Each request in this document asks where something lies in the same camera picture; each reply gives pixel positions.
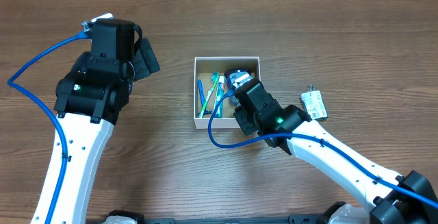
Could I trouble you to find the pink cardboard box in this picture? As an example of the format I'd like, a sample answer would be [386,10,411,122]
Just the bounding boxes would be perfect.
[193,56,261,129]

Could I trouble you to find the white green soap bar packet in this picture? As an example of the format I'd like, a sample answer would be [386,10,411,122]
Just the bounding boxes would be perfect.
[300,84,329,121]

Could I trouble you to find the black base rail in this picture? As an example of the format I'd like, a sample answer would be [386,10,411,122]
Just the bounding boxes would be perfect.
[85,210,326,224]

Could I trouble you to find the blue disposable razor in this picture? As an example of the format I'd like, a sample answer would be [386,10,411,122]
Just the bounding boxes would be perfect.
[198,79,211,118]

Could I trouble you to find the purple soap pump bottle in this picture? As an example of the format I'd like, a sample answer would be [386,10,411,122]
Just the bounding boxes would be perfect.
[224,68,253,92]

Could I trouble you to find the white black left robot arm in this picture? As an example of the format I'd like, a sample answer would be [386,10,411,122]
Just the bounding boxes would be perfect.
[31,13,160,223]

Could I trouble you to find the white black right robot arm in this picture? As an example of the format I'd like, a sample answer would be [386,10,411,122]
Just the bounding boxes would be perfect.
[235,79,437,223]

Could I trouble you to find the teal white toothpaste tube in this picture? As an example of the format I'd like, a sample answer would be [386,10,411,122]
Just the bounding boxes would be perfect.
[214,75,225,118]

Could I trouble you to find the green white toothbrush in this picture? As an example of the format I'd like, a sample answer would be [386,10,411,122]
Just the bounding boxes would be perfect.
[198,72,220,118]

